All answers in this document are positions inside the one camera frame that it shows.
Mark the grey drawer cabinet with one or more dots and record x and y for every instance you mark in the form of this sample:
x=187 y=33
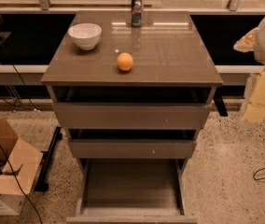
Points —
x=167 y=51

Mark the blue drink can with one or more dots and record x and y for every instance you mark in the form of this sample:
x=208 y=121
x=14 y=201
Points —
x=136 y=11

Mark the grey bottom drawer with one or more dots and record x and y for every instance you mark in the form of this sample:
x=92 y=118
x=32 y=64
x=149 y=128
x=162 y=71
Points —
x=116 y=191

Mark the orange fruit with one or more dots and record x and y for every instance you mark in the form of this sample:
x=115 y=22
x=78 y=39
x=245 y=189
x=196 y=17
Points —
x=125 y=61

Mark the grey top drawer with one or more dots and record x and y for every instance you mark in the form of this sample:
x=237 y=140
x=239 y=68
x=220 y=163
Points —
x=157 y=108

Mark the black table leg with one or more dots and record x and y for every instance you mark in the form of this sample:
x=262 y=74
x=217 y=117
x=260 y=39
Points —
x=220 y=106

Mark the brown cardboard box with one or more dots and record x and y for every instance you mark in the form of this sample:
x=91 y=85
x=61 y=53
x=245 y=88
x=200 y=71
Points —
x=19 y=163

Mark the black floor bar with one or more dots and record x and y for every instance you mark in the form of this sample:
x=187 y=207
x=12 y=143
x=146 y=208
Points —
x=41 y=183

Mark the grey drawer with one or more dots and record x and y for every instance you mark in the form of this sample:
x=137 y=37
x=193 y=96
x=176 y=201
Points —
x=157 y=108
x=116 y=191
x=132 y=144

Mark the grey middle drawer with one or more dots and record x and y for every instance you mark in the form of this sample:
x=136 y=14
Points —
x=132 y=144

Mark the white bowl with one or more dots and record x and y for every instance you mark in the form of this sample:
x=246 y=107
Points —
x=85 y=35

